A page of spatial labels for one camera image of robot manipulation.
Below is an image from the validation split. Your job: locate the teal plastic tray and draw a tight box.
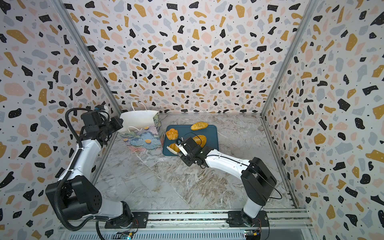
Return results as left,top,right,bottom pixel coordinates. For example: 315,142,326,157
166,125,219,150

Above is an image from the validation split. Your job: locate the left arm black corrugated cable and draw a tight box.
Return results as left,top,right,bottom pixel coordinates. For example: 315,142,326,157
53,107,100,232

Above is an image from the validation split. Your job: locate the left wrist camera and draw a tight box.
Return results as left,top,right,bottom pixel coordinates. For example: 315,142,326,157
95,105,109,112

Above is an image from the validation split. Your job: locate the large sesame oval loaf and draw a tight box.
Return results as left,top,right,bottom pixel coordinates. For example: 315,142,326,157
193,135,207,148

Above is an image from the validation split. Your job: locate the floral paper bag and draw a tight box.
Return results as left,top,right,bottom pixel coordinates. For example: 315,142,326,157
118,101,165,151

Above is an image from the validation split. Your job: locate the knotted flower bread roll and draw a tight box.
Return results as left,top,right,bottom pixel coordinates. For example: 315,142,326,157
166,128,179,141

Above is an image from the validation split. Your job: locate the striped croissant bread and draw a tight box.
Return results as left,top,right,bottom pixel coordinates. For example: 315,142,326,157
167,144,181,155

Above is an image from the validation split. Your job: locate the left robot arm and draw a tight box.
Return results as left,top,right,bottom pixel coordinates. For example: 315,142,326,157
46,105,134,232

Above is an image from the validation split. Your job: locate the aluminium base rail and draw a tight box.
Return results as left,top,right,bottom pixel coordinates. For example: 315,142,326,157
59,209,317,240

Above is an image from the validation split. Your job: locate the smooth oval bread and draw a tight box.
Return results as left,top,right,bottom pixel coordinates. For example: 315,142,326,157
191,122,209,131

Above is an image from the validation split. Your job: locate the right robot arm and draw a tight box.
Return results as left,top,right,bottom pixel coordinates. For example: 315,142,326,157
176,138,277,227

